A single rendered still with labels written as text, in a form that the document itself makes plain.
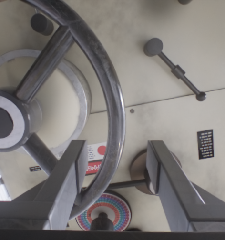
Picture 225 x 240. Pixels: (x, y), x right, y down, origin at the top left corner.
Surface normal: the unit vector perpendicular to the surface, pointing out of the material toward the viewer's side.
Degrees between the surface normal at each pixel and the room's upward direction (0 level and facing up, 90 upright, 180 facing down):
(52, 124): 85
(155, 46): 90
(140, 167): 90
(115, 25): 90
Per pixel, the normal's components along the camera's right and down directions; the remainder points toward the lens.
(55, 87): 0.38, -0.05
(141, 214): -0.02, 0.27
